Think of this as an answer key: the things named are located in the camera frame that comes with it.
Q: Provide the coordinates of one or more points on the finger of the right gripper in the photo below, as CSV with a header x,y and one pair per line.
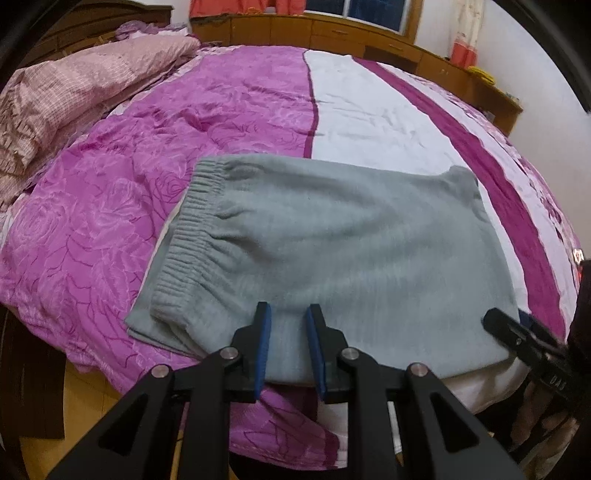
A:
x,y
503,328

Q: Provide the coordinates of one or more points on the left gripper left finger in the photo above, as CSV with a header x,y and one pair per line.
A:
x,y
247,374

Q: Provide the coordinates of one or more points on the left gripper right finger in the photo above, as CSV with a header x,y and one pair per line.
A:
x,y
325,345

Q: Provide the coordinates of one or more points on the grey pants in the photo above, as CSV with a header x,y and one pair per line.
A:
x,y
405,265

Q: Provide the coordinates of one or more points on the right hand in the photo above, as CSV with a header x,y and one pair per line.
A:
x,y
543,426

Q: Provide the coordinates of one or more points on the purple rose bedspread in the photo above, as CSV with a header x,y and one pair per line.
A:
x,y
76,249

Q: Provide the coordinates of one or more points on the yellow item on cabinet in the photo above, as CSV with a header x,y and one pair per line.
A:
x,y
482,75

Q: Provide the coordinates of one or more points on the wooden low cabinet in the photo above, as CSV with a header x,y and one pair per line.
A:
x,y
341,37

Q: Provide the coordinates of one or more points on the red floral curtain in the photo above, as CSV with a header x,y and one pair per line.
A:
x,y
466,26

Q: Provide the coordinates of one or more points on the pink checked quilt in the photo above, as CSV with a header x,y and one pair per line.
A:
x,y
44,107

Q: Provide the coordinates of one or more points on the dark window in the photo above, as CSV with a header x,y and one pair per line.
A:
x,y
400,16

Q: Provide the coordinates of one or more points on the purple frilled pillow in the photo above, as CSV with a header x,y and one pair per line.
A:
x,y
136,28

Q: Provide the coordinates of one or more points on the dark wooden headboard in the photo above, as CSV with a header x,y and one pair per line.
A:
x,y
35,31

